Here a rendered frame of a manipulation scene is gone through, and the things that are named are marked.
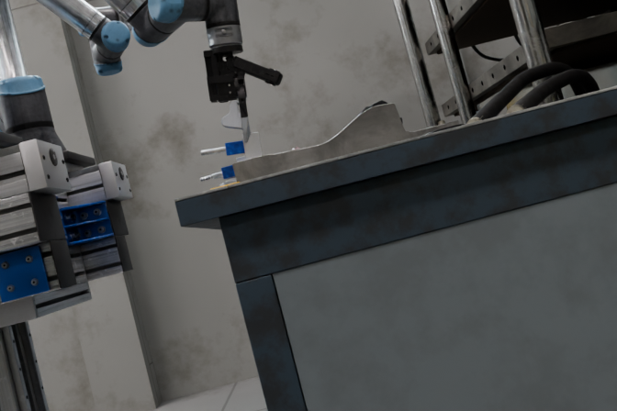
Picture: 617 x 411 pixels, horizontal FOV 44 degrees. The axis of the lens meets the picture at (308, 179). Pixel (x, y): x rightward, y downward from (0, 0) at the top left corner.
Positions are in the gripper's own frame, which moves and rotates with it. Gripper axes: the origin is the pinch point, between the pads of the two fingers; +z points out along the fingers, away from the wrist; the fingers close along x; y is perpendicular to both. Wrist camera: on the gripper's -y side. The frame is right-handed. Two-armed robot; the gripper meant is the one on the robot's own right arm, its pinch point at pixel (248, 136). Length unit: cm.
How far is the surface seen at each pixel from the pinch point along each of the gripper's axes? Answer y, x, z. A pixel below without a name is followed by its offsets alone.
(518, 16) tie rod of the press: -68, -10, -20
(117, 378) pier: 85, -223, 112
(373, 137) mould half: -26.7, 5.8, 3.9
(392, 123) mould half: -31.3, 5.5, 1.5
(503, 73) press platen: -75, -47, -8
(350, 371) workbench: -9, 70, 34
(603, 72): -106, -49, -5
